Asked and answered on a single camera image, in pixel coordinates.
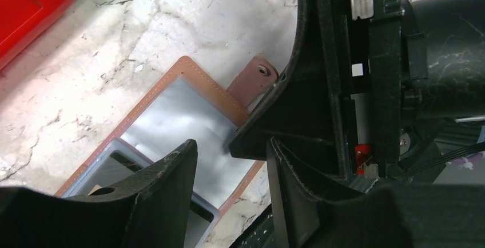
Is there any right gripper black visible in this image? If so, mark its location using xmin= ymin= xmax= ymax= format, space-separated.
xmin=229 ymin=0 xmax=484 ymax=183

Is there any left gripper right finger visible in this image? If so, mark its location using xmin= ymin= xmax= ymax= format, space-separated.
xmin=267 ymin=138 xmax=484 ymax=247

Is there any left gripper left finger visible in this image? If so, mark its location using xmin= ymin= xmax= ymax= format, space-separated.
xmin=1 ymin=139 xmax=198 ymax=247

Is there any brown leather card holder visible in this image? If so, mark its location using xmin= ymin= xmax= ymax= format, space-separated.
xmin=54 ymin=54 xmax=280 ymax=248

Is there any black VIP card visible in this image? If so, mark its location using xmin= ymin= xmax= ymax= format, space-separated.
xmin=82 ymin=151 xmax=143 ymax=195

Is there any red plastic bin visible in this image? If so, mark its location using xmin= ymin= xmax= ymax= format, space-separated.
xmin=1 ymin=0 xmax=75 ymax=68

